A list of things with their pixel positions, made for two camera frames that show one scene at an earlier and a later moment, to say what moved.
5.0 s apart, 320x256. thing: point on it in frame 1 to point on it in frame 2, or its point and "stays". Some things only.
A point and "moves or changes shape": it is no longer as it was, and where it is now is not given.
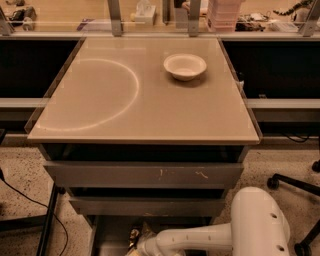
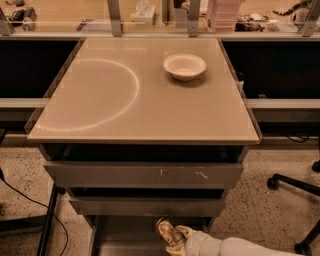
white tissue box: [144, 13] stays
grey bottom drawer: [110, 235] stays
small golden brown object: [133, 239] moves or changes shape
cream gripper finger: [146, 232] to [185, 230]
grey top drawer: [145, 174] stays
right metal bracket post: [194, 16] stays
